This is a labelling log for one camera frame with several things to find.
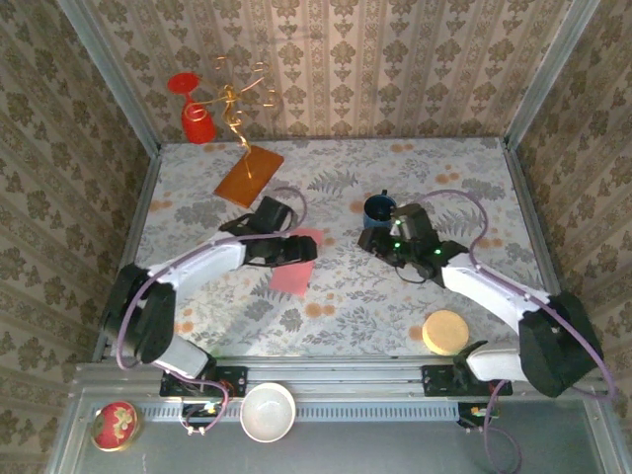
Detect long aluminium frame rail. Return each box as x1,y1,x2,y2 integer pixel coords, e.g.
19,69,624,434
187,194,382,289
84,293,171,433
72,355,607,396

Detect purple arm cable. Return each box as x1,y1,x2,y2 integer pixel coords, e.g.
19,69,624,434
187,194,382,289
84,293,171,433
116,186,308,436
414,190,617,474

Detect red plastic wine glass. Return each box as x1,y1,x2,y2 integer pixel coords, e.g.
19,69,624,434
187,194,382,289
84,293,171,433
166,72,217,145

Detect grey metal shelf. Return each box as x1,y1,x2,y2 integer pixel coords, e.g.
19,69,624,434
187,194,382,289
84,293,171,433
46,389,632,474

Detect gold wire tree, wooden base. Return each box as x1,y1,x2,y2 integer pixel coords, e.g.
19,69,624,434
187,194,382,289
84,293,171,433
210,53,286,210

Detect aluminium frame post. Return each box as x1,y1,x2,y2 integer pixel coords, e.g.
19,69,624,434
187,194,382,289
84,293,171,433
503,0,602,145
55,0,162,155

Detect red round embroidered tin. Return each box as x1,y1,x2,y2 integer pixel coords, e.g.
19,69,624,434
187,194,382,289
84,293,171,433
91,400,144,452

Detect aluminium side rail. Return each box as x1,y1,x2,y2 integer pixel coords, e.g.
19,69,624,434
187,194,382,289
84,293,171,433
92,142,163,361
501,137,585,359

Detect dark blue mug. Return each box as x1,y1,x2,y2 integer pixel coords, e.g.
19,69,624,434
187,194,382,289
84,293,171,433
362,190,399,231

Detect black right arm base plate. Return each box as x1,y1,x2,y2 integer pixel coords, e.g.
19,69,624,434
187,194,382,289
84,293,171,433
421,363,514,398

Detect white bowl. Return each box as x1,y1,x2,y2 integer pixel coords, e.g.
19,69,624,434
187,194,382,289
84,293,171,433
239,382,297,443

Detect small black controller board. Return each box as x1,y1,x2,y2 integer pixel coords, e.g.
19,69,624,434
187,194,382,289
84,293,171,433
180,401,224,431
456,401,501,431

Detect floral table mat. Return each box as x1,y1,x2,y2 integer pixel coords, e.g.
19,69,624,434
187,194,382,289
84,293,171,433
109,137,567,357

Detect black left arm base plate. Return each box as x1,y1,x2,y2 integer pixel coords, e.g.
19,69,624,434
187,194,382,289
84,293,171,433
159,365,248,398

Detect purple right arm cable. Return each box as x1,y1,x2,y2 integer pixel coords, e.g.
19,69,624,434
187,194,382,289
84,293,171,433
414,190,617,474

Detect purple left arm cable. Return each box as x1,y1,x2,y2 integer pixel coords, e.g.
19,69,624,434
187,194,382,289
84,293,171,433
116,186,308,436

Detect grey slotted cable duct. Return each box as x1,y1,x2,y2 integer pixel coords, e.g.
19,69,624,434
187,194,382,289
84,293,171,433
98,399,461,424

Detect round yellow sponge disc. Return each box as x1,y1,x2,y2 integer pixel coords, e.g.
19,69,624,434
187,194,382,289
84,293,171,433
422,309,469,356

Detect pink cloth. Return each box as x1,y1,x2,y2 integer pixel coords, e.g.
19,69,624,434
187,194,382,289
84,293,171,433
270,227,325,298

